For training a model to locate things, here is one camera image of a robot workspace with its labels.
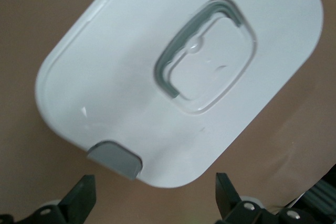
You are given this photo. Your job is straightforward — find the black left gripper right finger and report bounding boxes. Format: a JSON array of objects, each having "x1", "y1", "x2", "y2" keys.
[{"x1": 215, "y1": 173, "x2": 317, "y2": 224}]

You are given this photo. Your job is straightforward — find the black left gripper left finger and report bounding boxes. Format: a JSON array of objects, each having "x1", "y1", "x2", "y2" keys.
[{"x1": 0, "y1": 174, "x2": 97, "y2": 224}]

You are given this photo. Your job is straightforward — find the white lunch box grey handle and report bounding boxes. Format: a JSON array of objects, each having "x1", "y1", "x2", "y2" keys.
[{"x1": 34, "y1": 0, "x2": 324, "y2": 189}]

